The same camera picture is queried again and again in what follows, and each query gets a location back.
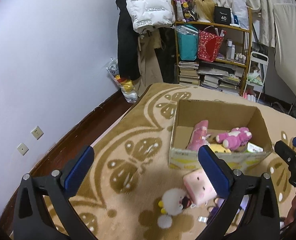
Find green tissue pack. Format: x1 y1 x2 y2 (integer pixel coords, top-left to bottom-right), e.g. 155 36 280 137
244 142 263 153

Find pink fuzzy plush toy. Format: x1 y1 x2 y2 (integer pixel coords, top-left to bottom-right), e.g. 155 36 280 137
215 127 252 151

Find pink square face plush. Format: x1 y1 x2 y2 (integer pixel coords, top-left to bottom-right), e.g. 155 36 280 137
183 168 217 206

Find yellow dog plush toy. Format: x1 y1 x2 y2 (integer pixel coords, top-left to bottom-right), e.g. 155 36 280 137
209 144 231 153

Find white fluffy plush toy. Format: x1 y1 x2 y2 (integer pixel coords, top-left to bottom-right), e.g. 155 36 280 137
157 188 192 229

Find pink packaged cloth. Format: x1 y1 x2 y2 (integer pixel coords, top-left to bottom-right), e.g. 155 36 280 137
187 120 209 152

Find open cardboard box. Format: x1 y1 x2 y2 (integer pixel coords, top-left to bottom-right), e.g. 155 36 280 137
168 100 273 172

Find white rolling cart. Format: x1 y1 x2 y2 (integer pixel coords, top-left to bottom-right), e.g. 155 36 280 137
243 51 269 102

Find right pile of books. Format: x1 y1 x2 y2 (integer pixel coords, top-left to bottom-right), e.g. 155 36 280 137
197 61 244 96

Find beige patterned carpet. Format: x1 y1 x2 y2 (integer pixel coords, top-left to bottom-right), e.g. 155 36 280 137
9 82 296 240

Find cream hanging garment bag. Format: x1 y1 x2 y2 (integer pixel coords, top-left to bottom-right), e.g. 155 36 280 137
273 3 296 96

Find wooden bookshelf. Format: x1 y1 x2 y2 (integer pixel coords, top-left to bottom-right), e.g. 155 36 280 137
172 6 253 96

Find left stack of books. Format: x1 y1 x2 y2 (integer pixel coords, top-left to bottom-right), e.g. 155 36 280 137
178 61 201 86

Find red gift bag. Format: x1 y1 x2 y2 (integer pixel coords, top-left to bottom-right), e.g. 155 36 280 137
197 25 226 62

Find black box number 40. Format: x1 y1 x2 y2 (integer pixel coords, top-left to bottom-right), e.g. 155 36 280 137
214 6 231 25

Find white plastic bag on shelf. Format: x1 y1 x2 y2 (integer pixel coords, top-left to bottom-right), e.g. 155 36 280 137
231 0 249 30

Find teal gift bag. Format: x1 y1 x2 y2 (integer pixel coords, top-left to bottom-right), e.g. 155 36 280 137
175 24 198 61

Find plastic bag of toys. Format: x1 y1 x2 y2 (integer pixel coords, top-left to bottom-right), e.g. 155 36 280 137
105 58 138 103

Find blonde wig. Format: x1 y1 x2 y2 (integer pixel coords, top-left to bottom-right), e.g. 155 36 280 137
193 0 217 23

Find beige trench coat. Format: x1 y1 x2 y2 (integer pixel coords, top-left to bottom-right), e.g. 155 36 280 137
133 30 163 97

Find black hanging coat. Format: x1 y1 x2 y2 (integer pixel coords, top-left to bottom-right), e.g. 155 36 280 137
115 0 140 81

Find pink black patterned bag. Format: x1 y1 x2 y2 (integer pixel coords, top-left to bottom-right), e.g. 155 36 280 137
173 0 197 23

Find white puffer jacket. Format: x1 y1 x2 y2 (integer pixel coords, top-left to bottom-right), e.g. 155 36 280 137
126 0 175 34

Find lower wall socket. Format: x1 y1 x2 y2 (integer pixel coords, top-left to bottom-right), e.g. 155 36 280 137
16 143 29 155

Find wall socket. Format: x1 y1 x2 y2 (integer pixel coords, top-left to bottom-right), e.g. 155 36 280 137
16 143 29 155
31 126 44 140

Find upper wall socket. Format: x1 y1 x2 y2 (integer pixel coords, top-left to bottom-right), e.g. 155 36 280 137
31 126 44 140

